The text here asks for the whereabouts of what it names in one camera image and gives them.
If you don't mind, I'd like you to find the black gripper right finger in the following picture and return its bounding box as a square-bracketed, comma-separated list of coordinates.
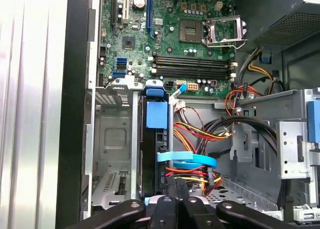
[176, 178, 297, 229]

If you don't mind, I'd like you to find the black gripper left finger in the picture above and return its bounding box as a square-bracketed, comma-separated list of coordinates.
[64, 177, 180, 229]

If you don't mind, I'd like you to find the orange red yellow power wire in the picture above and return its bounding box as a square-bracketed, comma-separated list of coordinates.
[164, 165, 223, 197]

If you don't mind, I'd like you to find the blue data wire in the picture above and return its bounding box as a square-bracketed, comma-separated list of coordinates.
[156, 150, 218, 169]

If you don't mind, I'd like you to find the hard disk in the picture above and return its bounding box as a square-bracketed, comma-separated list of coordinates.
[138, 79, 174, 207]

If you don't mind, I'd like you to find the grey disk bay cage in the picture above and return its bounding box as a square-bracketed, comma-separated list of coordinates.
[84, 75, 175, 211]

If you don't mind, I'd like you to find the grey optical drive cage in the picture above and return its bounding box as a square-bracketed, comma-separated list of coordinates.
[232, 88, 320, 215]

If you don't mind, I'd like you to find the black RAM slot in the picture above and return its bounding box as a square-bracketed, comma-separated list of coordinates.
[152, 71, 237, 80]
[152, 59, 237, 66]
[152, 65, 237, 74]
[152, 53, 237, 61]

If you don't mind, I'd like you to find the blue plastic drive latch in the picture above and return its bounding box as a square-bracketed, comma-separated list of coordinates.
[306, 100, 320, 150]

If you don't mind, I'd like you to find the black open PC case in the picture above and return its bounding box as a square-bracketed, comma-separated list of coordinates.
[56, 0, 320, 229]

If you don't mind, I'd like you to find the green motherboard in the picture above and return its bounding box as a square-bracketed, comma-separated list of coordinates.
[96, 0, 237, 97]

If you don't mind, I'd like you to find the black chipset chip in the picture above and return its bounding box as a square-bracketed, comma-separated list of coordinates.
[122, 36, 136, 50]

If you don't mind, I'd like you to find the CPU socket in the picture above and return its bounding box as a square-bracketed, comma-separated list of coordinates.
[178, 19, 203, 43]

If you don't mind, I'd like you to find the blue expansion slot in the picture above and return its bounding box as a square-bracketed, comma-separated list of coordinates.
[146, 0, 154, 40]

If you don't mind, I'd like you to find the black expansion slot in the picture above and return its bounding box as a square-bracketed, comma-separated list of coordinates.
[111, 0, 118, 36]

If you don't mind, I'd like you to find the cream expansion slot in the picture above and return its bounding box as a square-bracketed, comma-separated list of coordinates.
[121, 0, 130, 24]

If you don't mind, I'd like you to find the silver coin cell battery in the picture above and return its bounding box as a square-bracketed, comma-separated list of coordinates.
[132, 0, 147, 10]

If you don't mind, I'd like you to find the grey power supply unit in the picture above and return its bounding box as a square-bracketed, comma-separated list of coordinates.
[234, 0, 320, 47]

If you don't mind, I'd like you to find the red orange wire bundle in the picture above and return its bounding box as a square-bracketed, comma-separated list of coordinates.
[173, 85, 266, 155]

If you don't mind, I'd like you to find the thick black cable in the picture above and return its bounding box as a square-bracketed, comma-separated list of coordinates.
[196, 115, 279, 165]

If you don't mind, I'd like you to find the pale blue board wire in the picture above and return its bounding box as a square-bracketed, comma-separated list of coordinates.
[169, 83, 188, 100]

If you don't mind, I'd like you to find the yellow black wire bundle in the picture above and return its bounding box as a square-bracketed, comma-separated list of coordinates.
[236, 46, 285, 96]

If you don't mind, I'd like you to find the thin wire locking lever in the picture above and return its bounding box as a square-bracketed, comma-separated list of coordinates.
[206, 37, 249, 50]

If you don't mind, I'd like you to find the blue cable clip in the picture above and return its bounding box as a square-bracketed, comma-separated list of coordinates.
[259, 52, 272, 64]

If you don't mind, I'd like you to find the metal socket cover frame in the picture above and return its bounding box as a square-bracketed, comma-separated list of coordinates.
[203, 15, 249, 50]

